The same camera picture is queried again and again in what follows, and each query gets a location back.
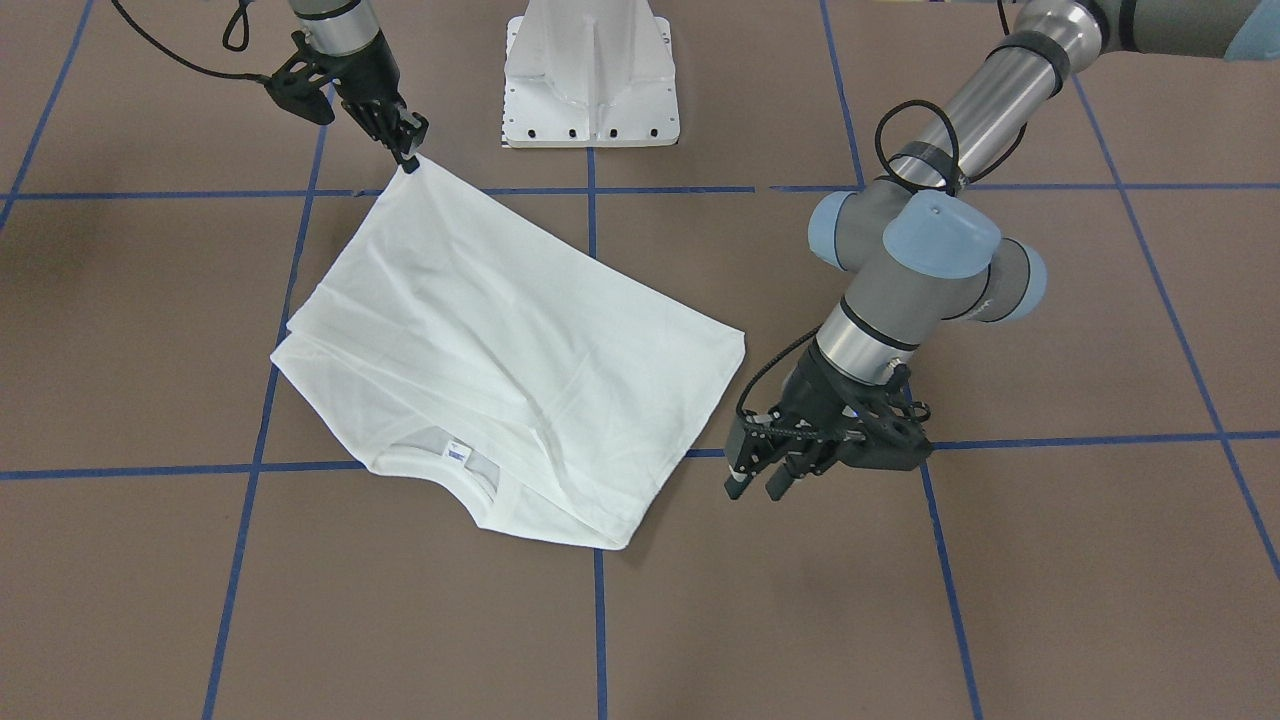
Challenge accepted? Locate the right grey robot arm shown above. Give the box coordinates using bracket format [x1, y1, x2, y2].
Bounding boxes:
[289, 1, 429, 174]

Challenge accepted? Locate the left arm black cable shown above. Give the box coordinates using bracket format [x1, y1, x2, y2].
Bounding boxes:
[735, 97, 1030, 421]

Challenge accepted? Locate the white long-sleeve printed shirt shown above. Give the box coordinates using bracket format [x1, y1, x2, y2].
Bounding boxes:
[271, 160, 745, 550]

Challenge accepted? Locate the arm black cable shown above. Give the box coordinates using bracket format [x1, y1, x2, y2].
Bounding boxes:
[110, 0, 301, 83]
[735, 97, 1030, 421]

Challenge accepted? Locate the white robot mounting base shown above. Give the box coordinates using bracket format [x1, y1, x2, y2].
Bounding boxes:
[500, 1, 681, 149]

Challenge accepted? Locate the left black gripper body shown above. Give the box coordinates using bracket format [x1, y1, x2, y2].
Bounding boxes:
[765, 340, 904, 470]

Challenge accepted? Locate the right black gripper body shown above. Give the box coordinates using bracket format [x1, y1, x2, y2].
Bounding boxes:
[334, 35, 407, 119]

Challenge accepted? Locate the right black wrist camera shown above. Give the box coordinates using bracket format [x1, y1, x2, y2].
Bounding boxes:
[262, 29, 349, 126]

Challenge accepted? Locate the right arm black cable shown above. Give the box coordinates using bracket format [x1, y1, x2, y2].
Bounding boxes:
[110, 0, 301, 83]

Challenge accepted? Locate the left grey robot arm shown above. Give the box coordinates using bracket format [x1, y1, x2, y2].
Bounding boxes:
[724, 1, 1277, 500]

